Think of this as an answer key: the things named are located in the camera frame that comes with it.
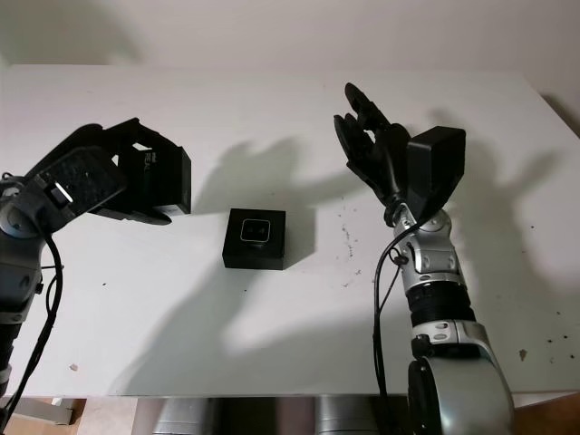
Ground black printed box lid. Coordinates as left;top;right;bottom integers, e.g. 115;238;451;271
129;144;191;218

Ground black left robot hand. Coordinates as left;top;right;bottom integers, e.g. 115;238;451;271
24;117;189;226

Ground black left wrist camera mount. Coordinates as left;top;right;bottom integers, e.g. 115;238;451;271
26;147;129;232

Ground brown cardboard box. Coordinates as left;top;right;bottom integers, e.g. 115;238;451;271
0;397;87;435

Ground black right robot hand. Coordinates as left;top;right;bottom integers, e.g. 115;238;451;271
333;82;411;205

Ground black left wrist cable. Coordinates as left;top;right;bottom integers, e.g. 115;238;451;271
0;235;64;435

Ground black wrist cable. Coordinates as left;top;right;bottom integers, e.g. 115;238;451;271
0;235;64;435
372;216;430;409

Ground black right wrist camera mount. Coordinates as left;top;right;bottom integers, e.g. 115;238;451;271
406;126;468;223

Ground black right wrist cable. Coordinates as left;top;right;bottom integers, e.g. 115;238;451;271
372;216;430;409

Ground silver robot leg cylinder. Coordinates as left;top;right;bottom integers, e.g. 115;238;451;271
153;397;209;435
314;396;377;435

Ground small silver camera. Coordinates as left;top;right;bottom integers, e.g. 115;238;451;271
239;218;272;246

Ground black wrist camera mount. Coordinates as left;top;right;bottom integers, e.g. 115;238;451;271
406;126;468;223
26;147;129;232

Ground black foam-lined box base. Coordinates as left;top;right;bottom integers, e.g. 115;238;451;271
222;208;287;272

